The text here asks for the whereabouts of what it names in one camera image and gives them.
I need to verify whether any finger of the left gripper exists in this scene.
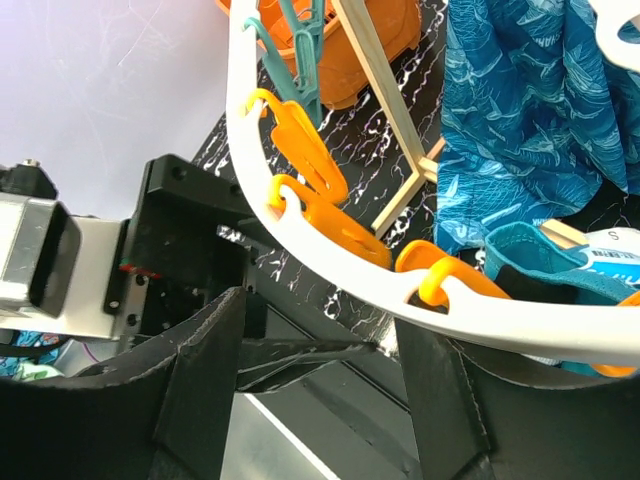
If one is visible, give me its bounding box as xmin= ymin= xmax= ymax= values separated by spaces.
xmin=237 ymin=339 xmax=375 ymax=390

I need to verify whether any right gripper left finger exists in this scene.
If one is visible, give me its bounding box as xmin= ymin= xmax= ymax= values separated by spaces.
xmin=1 ymin=287 xmax=245 ymax=479

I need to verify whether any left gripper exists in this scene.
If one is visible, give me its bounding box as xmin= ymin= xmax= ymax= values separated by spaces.
xmin=114 ymin=154 xmax=265 ymax=339

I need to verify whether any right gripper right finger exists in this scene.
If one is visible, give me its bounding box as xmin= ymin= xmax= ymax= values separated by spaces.
xmin=397 ymin=321 xmax=639 ymax=479

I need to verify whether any white round clip hanger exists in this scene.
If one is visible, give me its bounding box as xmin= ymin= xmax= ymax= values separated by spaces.
xmin=226 ymin=1 xmax=639 ymax=365

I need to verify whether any orange clothespin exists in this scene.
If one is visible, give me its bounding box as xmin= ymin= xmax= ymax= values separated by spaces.
xmin=267 ymin=174 xmax=392 ymax=269
xmin=395 ymin=240 xmax=510 ymax=307
xmin=246 ymin=88 xmax=349 ymax=204

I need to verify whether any orange plastic basket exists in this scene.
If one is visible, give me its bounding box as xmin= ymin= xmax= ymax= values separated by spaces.
xmin=217 ymin=0 xmax=424 ymax=109

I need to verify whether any black white striped sock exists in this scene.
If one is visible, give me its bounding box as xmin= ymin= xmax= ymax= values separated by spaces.
xmin=494 ymin=265 xmax=578 ymax=304

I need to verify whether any teal cloth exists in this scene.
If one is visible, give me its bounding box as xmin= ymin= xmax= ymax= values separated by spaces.
xmin=483 ymin=222 xmax=640 ymax=376

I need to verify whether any green clothespin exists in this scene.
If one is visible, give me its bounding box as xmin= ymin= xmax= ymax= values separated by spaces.
xmin=242 ymin=0 xmax=326 ymax=127

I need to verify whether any wooden clothes rack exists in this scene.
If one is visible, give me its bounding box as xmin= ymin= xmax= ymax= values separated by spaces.
xmin=329 ymin=0 xmax=591 ymax=251

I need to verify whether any blue patterned cloth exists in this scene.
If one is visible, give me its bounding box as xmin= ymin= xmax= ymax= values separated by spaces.
xmin=435 ymin=1 xmax=639 ymax=253

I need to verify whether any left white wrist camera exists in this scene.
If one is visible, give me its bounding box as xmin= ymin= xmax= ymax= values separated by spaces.
xmin=1 ymin=193 xmax=123 ymax=340

